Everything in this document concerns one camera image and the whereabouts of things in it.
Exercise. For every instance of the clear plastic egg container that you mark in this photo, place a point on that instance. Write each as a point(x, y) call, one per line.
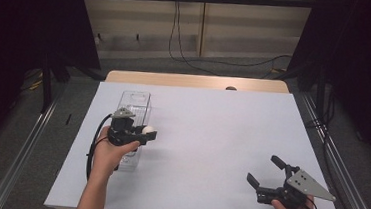
point(138, 104)

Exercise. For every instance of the small black floor object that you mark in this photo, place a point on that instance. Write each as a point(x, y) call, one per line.
point(68, 119)

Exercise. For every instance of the black metal stand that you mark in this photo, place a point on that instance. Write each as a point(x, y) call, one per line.
point(46, 87)
point(321, 95)

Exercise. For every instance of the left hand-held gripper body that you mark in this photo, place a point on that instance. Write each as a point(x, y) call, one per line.
point(121, 133)

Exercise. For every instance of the white table cover sheet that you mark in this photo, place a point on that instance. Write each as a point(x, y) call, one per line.
point(201, 179)

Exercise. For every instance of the metal floor rail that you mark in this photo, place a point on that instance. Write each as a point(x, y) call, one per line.
point(18, 161)
point(342, 170)

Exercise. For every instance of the wooden table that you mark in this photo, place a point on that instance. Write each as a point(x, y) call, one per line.
point(175, 79)

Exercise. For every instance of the black curtain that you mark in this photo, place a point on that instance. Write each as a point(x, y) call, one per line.
point(18, 37)
point(360, 64)

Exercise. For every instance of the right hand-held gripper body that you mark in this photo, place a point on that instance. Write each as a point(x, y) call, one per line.
point(304, 184)

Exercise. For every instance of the person's left hand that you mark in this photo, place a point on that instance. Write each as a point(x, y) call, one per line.
point(105, 158)

